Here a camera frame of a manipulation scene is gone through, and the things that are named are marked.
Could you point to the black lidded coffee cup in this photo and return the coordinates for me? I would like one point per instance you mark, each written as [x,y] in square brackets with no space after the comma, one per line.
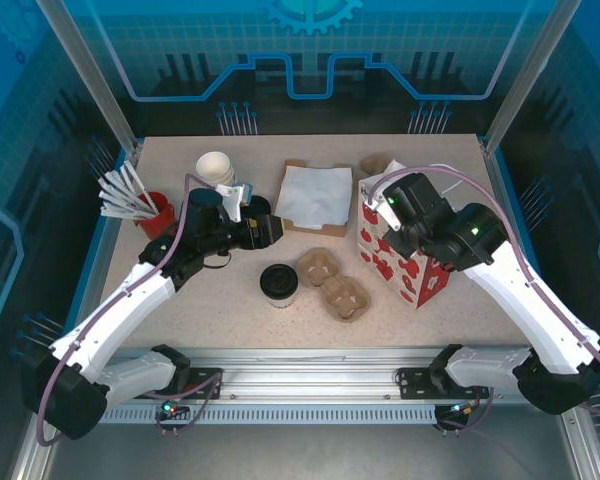
[279,280]

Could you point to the red and white paper bag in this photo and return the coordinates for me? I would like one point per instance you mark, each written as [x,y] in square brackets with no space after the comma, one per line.
[420,285]

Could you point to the stack of white napkins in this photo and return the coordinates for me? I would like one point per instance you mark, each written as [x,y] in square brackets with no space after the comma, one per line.
[312,197]

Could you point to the white paper coffee cup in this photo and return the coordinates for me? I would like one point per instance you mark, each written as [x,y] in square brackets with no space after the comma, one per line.
[281,302]

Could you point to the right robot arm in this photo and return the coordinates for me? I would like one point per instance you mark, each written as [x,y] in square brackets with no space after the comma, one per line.
[530,310]

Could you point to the stack of black lids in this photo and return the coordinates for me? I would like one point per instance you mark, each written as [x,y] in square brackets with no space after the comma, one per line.
[261,205]

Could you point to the red plastic cup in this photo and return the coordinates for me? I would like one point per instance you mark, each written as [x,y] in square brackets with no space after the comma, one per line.
[155,225]

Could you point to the white napkin on cardboard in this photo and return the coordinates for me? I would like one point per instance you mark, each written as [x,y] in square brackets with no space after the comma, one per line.
[325,231]

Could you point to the stack of white paper cups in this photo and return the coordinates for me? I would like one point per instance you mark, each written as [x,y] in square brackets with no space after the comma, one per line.
[212,165]

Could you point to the small LED circuit board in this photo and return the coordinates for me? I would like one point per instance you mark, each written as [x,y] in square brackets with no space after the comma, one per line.
[170,409]
[462,409]

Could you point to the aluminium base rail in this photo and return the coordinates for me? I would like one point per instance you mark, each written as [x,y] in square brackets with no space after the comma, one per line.
[305,375]

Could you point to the aluminium frame post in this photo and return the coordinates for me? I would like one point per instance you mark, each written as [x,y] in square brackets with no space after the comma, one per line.
[520,80]
[100,80]

